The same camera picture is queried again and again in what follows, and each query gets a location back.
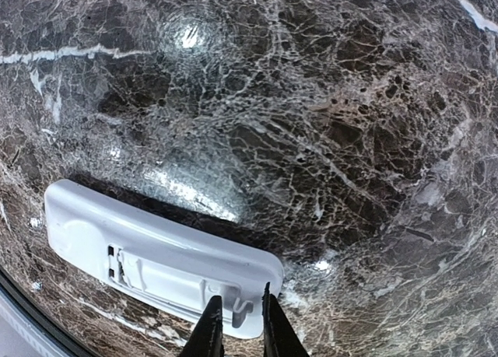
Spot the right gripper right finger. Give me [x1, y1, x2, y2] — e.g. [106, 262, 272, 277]
[262, 282, 309, 357]

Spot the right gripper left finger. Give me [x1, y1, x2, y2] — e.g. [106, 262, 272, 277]
[179, 296, 224, 357]

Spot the white remote control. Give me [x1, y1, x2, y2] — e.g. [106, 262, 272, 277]
[44, 180, 284, 339]

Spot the white battery cover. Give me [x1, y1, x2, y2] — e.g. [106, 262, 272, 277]
[108, 246, 254, 328]

